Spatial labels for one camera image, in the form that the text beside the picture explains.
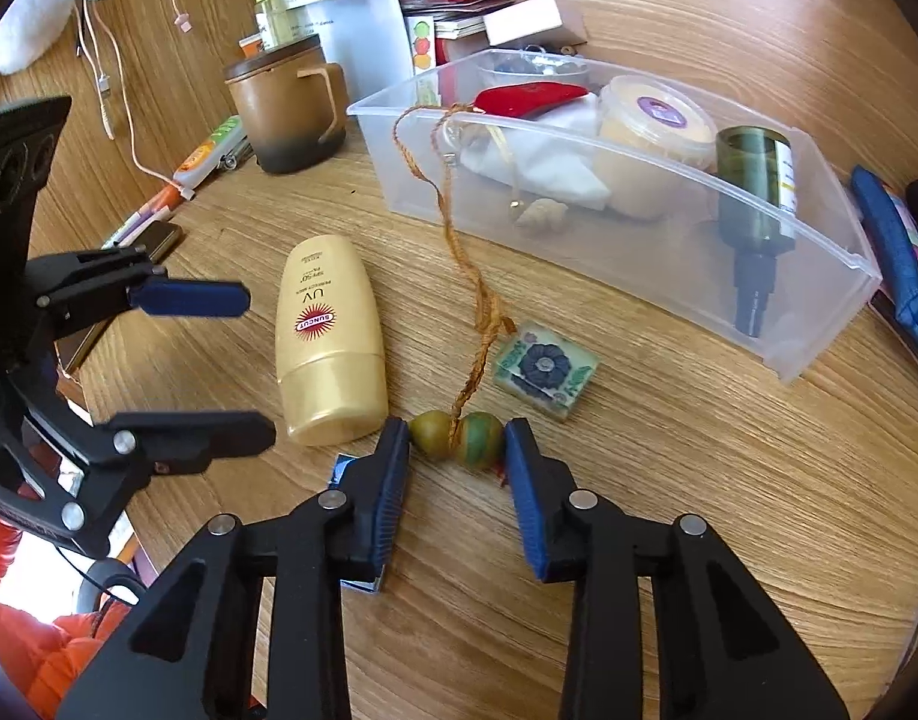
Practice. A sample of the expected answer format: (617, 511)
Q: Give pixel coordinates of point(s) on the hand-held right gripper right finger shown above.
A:
(525, 510)

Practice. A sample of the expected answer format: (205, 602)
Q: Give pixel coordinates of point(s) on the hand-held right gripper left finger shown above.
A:
(390, 495)

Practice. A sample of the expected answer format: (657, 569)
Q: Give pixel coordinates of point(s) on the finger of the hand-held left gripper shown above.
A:
(196, 436)
(193, 298)

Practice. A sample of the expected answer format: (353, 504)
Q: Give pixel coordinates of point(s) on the yellow sunscreen bottle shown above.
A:
(328, 345)

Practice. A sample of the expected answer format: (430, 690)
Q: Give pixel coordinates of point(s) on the clear plastic storage box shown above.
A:
(654, 270)

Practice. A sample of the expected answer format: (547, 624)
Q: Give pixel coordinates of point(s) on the small seashell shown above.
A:
(540, 216)

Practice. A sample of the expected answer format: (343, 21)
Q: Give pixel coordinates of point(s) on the red pouch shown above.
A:
(526, 99)

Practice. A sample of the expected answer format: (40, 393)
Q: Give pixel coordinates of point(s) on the dark green bottle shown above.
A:
(755, 195)

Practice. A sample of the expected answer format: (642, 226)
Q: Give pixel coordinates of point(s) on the cream jar with clear lid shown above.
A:
(654, 127)

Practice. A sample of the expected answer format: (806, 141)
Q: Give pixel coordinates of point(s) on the blue foil packet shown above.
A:
(350, 469)

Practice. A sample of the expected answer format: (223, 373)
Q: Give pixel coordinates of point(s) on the dark phone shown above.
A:
(155, 240)

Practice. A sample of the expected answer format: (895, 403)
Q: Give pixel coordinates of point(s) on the purple marker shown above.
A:
(133, 223)

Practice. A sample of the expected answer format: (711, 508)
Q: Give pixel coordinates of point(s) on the orange marker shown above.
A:
(166, 200)

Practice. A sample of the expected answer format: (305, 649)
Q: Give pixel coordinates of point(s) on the square flower print tile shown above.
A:
(545, 371)

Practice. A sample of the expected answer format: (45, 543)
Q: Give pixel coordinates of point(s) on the orange green glue tube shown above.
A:
(204, 154)

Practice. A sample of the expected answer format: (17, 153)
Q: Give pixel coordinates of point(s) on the white fluffy object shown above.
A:
(31, 15)

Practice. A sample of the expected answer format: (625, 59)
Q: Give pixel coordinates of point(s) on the brown mug with lid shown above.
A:
(279, 112)

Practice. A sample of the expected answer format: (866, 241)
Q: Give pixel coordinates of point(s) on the person's orange clothing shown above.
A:
(39, 637)

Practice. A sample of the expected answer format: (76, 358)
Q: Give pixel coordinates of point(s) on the green spray bottle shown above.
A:
(268, 0)

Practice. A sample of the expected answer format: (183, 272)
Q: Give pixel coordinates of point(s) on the white plastic jug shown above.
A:
(365, 22)

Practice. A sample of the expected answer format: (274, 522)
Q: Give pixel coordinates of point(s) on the fruit print box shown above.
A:
(421, 41)

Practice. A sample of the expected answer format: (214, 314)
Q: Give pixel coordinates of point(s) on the glass bowl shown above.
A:
(530, 69)

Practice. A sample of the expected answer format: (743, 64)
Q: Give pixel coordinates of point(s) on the white cardboard box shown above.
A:
(523, 19)

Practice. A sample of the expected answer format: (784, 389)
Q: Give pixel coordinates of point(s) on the blue pencil case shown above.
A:
(898, 255)

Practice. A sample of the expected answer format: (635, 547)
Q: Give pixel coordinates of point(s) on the brown cardboard piece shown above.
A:
(573, 26)

